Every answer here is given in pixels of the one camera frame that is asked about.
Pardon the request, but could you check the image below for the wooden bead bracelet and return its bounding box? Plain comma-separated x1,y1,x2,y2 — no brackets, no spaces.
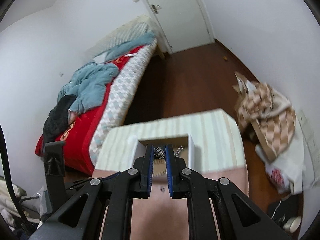
152,159,168,178

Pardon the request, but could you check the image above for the silver link bracelet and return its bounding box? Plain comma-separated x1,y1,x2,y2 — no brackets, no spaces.
153,146,166,160

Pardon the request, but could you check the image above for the red bed blanket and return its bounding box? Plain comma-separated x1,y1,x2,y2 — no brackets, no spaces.
35,45,146,176

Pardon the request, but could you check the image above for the black garment on bed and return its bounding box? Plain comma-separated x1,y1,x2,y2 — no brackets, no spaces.
43,94,76,144

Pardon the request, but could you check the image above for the pink suede table cloth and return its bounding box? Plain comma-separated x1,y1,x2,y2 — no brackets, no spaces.
93,167,249,239

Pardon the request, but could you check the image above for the white cardboard box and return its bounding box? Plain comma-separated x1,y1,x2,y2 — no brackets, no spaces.
132,134,195,169

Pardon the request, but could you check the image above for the striped table cloth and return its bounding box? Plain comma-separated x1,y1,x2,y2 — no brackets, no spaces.
95,109,246,173

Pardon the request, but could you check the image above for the blue quilt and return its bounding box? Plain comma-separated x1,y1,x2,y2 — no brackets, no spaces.
57,31,156,114

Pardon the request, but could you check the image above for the checkered mattress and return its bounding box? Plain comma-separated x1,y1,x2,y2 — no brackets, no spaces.
89,39,157,165

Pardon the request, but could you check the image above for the white plastic bag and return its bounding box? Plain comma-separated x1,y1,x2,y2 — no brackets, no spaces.
255,127,304,194

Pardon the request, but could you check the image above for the checkered brown cloth pile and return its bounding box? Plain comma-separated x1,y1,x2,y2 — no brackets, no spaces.
233,72,296,161

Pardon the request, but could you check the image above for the white power strip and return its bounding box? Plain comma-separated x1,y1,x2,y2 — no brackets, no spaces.
297,109,319,189

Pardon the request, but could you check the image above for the white door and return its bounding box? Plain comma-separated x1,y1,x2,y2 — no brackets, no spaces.
143,0,214,53

